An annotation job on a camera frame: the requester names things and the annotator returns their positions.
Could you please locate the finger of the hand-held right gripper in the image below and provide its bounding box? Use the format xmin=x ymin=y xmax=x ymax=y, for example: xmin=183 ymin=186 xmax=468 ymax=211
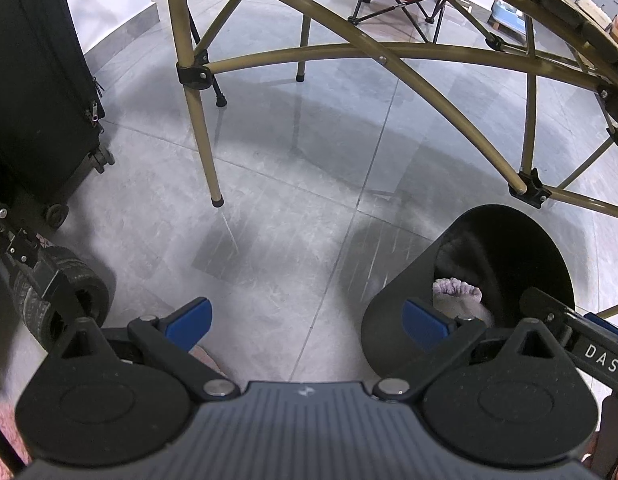
xmin=519 ymin=287 xmax=574 ymax=350
xmin=584 ymin=312 xmax=618 ymax=341

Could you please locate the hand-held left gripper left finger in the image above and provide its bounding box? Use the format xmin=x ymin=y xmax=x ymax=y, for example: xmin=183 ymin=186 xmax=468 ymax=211
xmin=44 ymin=297 xmax=242 ymax=403

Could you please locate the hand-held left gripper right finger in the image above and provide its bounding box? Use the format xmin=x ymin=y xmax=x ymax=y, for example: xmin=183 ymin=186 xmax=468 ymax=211
xmin=371 ymin=297 xmax=572 ymax=403

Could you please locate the black round bin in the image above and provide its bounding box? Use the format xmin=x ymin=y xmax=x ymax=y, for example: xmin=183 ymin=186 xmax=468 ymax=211
xmin=360 ymin=204 xmax=576 ymax=378

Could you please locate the light purple fluffy sock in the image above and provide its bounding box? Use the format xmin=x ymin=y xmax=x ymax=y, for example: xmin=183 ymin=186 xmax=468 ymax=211
xmin=432 ymin=277 xmax=494 ymax=323

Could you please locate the dark cloth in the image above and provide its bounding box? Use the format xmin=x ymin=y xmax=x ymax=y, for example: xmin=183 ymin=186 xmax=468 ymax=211
xmin=436 ymin=237 xmax=490 ymax=281

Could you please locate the black rubber cart wheel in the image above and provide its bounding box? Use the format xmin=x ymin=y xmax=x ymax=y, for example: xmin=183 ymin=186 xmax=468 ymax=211
xmin=11 ymin=246 xmax=110 ymax=352

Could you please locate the tan folding table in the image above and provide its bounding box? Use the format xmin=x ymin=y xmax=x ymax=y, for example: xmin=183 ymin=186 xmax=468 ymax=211
xmin=19 ymin=0 xmax=618 ymax=221

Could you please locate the pink fluffy fabric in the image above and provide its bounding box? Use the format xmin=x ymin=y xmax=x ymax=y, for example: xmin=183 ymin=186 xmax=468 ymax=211
xmin=0 ymin=346 xmax=227 ymax=466

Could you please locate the blue white flat box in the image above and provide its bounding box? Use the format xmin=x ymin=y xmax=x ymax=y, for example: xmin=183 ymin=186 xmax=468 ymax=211
xmin=489 ymin=0 xmax=529 ymax=32

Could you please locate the black suitcase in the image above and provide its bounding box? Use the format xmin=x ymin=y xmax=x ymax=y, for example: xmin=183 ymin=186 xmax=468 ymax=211
xmin=0 ymin=0 xmax=116 ymax=228

